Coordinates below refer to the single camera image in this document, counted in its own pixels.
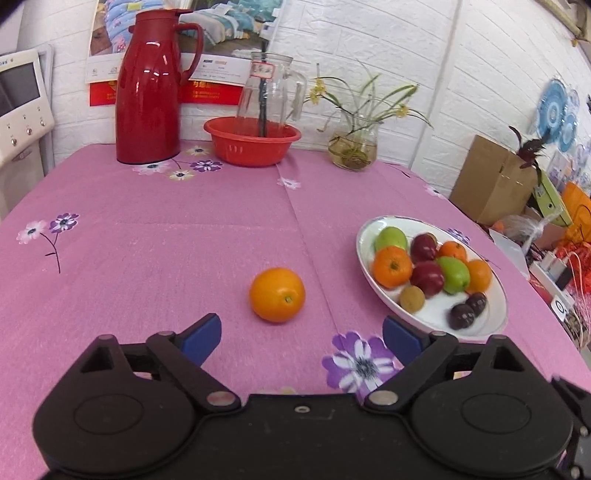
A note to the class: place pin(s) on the dark red leaf plant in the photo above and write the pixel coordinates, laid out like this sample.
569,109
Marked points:
530,150

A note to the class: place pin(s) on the dark purple plum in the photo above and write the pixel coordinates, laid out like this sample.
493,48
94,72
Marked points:
477,302
461,316

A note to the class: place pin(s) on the bumpy tangerine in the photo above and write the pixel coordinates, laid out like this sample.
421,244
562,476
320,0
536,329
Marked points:
392,267
453,249

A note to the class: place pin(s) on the clear glass pitcher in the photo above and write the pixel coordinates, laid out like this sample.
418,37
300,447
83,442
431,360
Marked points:
273,94

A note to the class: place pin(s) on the green apple pear-shaped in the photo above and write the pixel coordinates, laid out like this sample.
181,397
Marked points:
456,274

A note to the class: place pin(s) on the white water dispenser machine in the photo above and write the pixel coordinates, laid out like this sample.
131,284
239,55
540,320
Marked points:
26,123

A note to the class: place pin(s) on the red apple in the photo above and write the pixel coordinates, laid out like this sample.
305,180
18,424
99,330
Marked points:
428,277
423,248

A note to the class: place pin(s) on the brown kiwi fruit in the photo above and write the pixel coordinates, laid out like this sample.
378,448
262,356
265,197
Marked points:
412,299

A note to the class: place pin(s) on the blue decorative plates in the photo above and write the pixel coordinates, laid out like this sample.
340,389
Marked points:
557,115

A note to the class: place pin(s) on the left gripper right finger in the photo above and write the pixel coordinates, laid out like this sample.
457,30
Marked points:
425,358

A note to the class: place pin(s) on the glass vase with orchid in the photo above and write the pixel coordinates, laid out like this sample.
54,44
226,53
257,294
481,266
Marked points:
357,115

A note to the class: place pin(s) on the white oval plate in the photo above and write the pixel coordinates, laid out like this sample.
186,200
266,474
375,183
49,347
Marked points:
434,314

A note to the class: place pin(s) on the cardboard box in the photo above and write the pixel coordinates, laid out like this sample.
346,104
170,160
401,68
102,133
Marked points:
493,183

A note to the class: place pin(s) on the pink floral tablecloth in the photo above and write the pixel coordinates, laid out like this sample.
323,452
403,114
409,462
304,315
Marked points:
99,247

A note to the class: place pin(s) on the red thermos jug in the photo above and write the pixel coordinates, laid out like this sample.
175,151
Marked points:
147,118

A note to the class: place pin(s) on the round green apple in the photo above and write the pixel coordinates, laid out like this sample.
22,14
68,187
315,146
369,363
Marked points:
391,236

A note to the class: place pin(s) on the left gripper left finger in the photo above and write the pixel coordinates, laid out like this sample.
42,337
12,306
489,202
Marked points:
181,356

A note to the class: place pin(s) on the clutter of bags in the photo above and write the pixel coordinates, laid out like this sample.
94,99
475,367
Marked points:
554,233

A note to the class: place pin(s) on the red plastic basket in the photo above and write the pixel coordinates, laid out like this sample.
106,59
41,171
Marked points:
250,151

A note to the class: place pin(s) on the smooth orange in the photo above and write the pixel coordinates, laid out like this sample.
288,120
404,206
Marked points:
277,295
480,276

